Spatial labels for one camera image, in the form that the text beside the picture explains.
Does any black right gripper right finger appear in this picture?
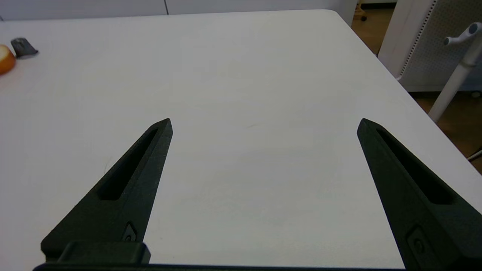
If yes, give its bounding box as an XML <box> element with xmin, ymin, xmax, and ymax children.
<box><xmin>357</xmin><ymin>118</ymin><xmax>482</xmax><ymax>271</ymax></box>

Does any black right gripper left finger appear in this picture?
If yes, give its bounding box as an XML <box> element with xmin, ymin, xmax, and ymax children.
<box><xmin>41</xmin><ymin>118</ymin><xmax>174</xmax><ymax>264</ymax></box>

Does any dented grey coffee capsule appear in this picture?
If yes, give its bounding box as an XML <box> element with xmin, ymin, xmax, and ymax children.
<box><xmin>11</xmin><ymin>37</ymin><xmax>39</xmax><ymax>59</ymax></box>

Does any white side table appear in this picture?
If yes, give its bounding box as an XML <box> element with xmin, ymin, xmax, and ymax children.
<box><xmin>429</xmin><ymin>45</ymin><xmax>482</xmax><ymax>123</ymax></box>

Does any white bread slice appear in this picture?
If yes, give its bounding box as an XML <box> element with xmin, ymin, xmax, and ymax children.
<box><xmin>0</xmin><ymin>44</ymin><xmax>17</xmax><ymax>76</ymax></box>

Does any wooden furniture leg with caster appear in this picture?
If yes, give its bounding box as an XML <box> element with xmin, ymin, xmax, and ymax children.
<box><xmin>354</xmin><ymin>0</ymin><xmax>368</xmax><ymax>21</ymax></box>

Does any grey table crank handle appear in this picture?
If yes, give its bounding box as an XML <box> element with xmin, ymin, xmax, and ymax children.
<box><xmin>443</xmin><ymin>22</ymin><xmax>482</xmax><ymax>46</ymax></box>

